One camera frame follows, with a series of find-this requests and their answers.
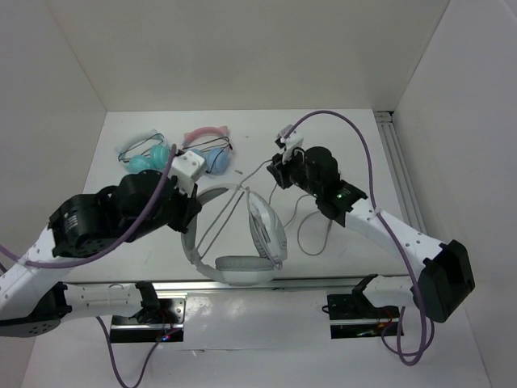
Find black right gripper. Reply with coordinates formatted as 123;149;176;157
265;145;321;197

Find grey headphone cable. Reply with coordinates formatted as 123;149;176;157
193;157;334;264

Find white grey headphones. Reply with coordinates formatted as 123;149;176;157
181;183;288;287

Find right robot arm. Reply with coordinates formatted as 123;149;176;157
267;146;475;323

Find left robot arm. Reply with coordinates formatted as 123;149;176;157
1;171;202;338

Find teal white headphones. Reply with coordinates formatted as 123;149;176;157
115;129;170;174

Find blue pink cat headphones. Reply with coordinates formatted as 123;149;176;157
182;126;233;176

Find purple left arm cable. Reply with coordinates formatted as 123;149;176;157
0;144;179;268

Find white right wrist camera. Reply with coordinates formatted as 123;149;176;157
275;124;304;164

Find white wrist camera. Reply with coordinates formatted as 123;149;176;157
275;124;304;164
168;150;206;196

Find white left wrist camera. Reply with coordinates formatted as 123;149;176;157
168;150;206;196

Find aluminium side rail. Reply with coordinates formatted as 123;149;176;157
373;111;427;234

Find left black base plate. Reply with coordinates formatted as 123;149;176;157
108;293;187;344

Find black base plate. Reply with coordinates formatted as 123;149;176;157
322;293;400;340
108;293;187;344

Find aluminium front rail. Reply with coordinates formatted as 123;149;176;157
64;275;413;293

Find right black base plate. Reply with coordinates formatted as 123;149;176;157
322;293;400;340

